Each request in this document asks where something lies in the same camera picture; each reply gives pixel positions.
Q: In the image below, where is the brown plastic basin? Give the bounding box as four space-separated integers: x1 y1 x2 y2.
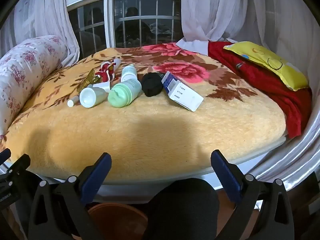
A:
87 202 150 240

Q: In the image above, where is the pink floral bolster pillow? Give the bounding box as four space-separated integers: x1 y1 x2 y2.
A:
0 35 69 135

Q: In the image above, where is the white sheer curtain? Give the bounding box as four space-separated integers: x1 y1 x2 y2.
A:
0 0 81 67
175 0 318 89

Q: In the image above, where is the yellow floral plush blanket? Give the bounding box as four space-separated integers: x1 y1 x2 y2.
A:
0 42 287 182

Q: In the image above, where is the white bottle with green cap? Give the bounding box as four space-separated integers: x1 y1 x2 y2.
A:
121 65 138 82

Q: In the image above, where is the gold hair clip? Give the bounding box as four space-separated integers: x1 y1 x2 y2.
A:
82 68 102 88

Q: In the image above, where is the white framed barred window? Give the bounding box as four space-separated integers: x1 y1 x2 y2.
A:
64 0 183 58

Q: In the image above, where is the red white knitted ornament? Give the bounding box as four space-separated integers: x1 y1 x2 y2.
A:
95 59 117 82

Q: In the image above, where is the yellow printed pillow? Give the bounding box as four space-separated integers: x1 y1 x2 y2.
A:
223 41 310 91

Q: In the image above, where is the large green bottle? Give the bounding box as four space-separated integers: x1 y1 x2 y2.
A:
107 79 142 108

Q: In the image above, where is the white satin bed sheet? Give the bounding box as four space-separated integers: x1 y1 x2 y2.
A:
235 85 320 195

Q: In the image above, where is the white lip balm stick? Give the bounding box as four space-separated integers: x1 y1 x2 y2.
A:
67 96 82 107

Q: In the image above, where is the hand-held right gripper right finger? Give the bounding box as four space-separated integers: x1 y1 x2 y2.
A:
210 149 295 240

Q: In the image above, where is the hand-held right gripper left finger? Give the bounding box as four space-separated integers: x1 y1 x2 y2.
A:
28 152 112 240

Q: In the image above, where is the red cloth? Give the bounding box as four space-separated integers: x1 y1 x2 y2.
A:
207 41 313 138

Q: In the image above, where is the white blue cardboard box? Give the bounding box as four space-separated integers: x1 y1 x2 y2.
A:
161 71 204 112

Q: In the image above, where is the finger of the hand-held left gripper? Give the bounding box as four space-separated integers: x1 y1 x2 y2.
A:
0 148 12 164
0 154 31 180

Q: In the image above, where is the black rolled sock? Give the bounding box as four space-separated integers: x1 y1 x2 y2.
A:
141 72 164 97

